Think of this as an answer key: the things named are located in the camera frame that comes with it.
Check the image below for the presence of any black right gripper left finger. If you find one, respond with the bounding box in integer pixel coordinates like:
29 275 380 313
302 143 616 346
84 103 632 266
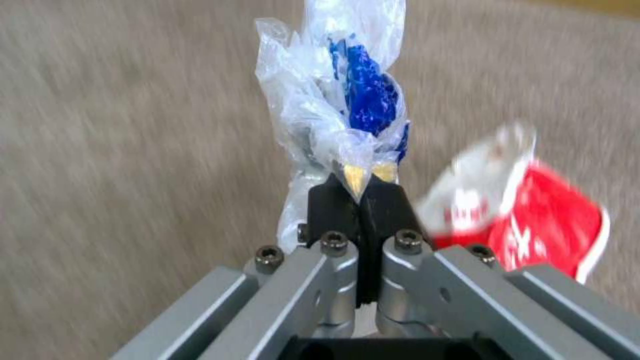
110 173 365 360

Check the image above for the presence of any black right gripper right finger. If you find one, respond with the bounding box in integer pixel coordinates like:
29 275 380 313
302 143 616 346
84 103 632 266
360 178 640 360

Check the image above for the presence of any clear blue plastic wrapper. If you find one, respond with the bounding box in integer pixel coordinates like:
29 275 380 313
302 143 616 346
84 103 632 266
253 0 412 260

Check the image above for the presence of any red white crumpled package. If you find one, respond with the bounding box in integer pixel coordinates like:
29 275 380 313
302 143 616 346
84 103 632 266
415 120 612 286

